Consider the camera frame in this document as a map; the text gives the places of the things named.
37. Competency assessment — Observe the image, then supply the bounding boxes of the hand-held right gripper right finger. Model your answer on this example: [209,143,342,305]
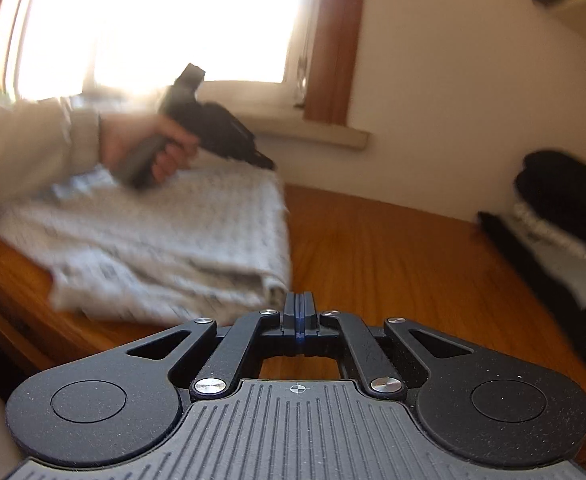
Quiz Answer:
[300,291,474,403]

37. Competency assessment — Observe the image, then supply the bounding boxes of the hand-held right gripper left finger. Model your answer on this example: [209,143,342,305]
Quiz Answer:
[125,291,300,403]

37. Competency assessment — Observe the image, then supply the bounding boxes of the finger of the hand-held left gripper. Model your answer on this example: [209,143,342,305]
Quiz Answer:
[248,146,278,172]

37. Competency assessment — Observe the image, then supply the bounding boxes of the white checker-print pajama garment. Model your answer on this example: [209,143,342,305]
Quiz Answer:
[510,200,586,268]
[0,160,294,323]

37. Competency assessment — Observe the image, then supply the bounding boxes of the person's left forearm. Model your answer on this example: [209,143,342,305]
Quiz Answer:
[0,97,104,221]

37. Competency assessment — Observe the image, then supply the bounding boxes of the person's left hand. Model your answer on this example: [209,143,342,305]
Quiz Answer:
[99,112,201,186]

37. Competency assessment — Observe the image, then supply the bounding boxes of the beige window sill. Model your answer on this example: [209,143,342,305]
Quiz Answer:
[193,102,371,150]

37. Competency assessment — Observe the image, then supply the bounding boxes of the clear plastic hanging clip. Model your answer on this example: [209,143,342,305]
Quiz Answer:
[295,50,311,106]

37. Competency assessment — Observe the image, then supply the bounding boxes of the bright window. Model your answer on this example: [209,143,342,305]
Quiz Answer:
[3,0,314,106]

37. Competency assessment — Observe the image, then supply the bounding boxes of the grey folded garment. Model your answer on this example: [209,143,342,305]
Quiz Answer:
[543,240,586,308]

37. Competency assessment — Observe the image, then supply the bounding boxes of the thick black sweater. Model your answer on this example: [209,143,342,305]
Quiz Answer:
[515,149,586,221]

